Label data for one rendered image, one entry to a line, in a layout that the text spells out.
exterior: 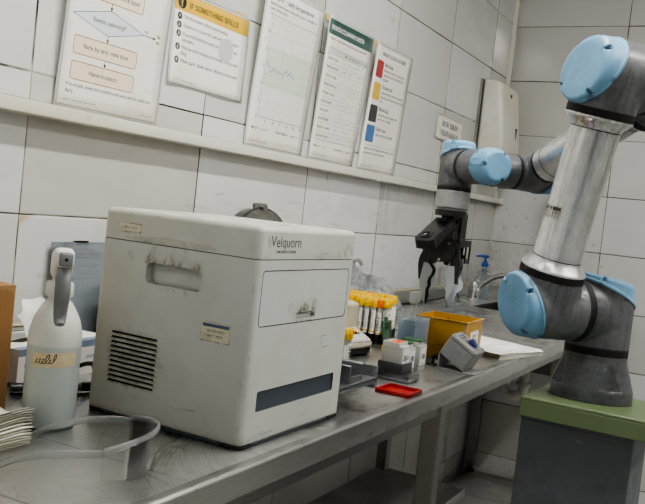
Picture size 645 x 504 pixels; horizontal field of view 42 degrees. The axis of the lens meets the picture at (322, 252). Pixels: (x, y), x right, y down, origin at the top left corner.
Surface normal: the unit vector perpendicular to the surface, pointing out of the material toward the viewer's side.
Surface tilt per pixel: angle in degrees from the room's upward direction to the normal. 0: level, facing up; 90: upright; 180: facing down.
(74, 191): 90
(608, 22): 90
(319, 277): 90
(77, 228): 90
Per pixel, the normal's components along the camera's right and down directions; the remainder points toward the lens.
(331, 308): 0.87, 0.12
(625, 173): -0.48, 0.00
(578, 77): -0.87, -0.23
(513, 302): -0.93, 0.02
